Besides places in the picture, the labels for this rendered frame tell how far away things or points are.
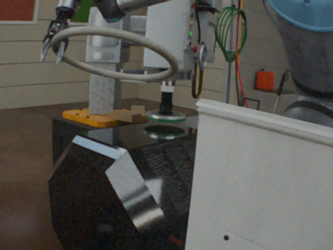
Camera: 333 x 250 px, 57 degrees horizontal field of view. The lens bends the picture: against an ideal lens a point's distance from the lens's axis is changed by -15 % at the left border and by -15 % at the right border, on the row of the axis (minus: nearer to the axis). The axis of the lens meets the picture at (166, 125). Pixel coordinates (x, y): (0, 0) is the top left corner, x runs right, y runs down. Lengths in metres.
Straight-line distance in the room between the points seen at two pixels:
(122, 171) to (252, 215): 0.96
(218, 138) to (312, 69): 0.17
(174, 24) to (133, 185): 0.85
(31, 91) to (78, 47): 1.58
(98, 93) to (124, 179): 1.20
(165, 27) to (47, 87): 6.34
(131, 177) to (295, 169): 1.01
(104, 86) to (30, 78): 5.41
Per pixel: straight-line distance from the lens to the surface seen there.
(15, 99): 7.69
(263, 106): 4.53
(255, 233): 0.48
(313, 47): 0.47
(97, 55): 2.40
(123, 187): 1.36
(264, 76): 4.89
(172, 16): 1.80
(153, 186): 1.37
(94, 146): 1.51
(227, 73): 4.32
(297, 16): 0.45
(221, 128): 0.48
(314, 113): 0.52
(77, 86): 8.37
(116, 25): 2.38
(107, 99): 2.45
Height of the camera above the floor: 1.23
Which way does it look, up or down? 11 degrees down
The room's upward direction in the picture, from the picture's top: 4 degrees clockwise
